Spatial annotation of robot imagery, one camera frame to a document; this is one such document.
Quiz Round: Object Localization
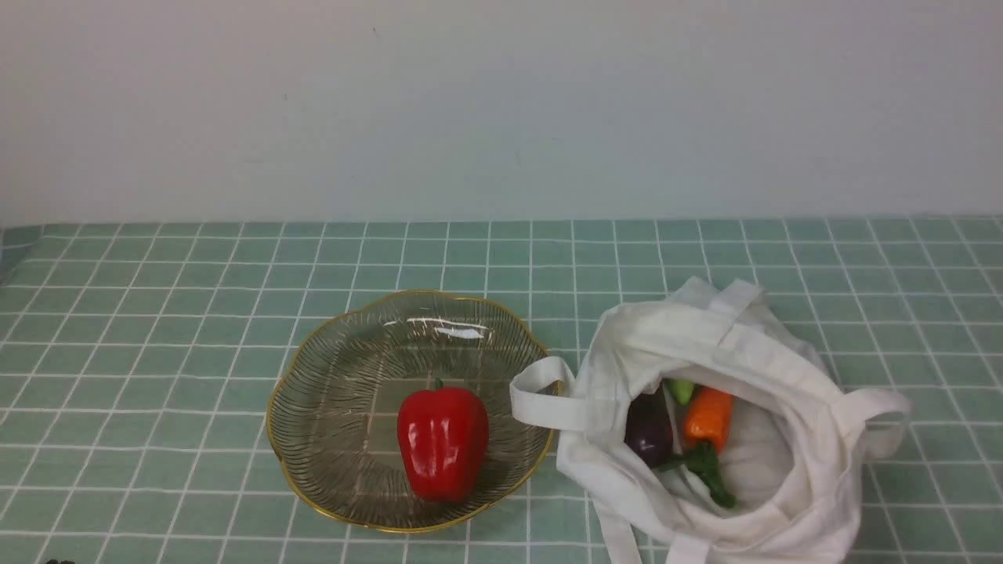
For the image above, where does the orange carrot with greens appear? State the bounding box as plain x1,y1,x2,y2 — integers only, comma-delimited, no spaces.
656,388,737,509

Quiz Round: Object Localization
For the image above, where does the white cloth tote bag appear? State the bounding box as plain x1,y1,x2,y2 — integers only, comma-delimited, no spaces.
509,277,912,563

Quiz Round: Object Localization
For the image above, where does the red bell pepper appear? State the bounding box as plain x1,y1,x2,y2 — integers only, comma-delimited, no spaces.
396,381,490,504

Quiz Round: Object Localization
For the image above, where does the purple eggplant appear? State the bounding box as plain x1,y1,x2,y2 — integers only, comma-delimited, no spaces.
624,388,674,468

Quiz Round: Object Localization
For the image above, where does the gold-rimmed glass bowl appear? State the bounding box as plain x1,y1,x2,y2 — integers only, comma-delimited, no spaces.
266,290,556,534

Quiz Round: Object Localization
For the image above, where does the green chili pepper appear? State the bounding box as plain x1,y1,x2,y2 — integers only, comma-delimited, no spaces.
664,379,697,406

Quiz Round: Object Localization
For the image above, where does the green checkered tablecloth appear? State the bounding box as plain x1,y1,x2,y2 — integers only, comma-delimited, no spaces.
1,215,1002,563

